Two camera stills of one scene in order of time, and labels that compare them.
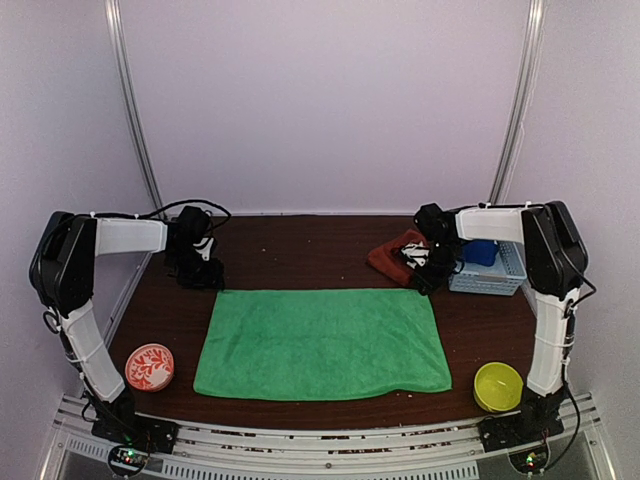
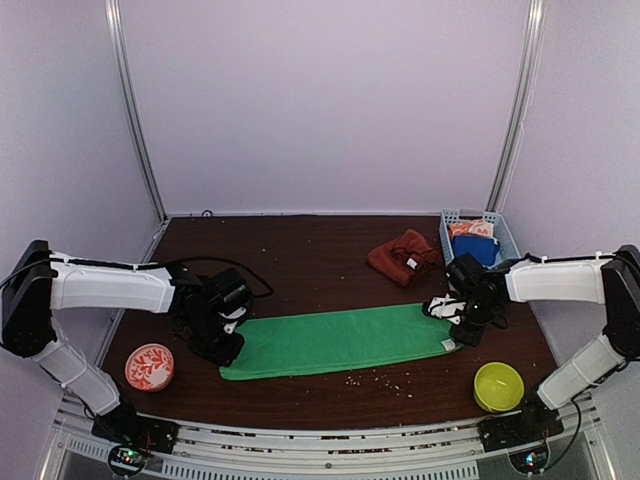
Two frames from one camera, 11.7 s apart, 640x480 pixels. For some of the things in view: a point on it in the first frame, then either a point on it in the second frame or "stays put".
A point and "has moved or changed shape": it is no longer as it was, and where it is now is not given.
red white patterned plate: [150, 367] stays put
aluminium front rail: [461, 451] stays put
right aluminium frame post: [523, 86] stays put
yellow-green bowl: [498, 387] stays put
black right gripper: [430, 280] to [473, 338]
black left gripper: [212, 278] to [225, 355]
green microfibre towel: [320, 345] has moved or changed shape
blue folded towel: [481, 251] stays put
